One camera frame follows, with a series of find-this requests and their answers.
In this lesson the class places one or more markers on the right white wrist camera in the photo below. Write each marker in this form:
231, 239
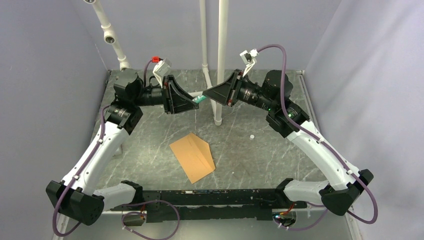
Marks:
249, 59

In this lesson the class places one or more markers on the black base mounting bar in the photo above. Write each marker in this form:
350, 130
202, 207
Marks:
260, 204

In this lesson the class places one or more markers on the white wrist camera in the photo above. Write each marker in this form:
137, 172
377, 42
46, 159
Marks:
161, 68
249, 59

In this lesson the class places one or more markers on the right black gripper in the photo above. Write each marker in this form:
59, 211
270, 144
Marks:
229, 90

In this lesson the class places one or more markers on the green white glue stick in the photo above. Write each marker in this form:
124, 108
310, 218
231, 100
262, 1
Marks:
198, 99

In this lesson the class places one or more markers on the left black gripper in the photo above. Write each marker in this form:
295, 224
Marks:
175, 99

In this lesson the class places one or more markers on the brown paper envelope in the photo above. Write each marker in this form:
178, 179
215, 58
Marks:
194, 156

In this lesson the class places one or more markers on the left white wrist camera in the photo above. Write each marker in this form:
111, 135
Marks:
161, 68

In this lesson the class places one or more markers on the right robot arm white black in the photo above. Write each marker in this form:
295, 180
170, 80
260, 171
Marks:
344, 182

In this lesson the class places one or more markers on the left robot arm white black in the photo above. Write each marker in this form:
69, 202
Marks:
76, 195

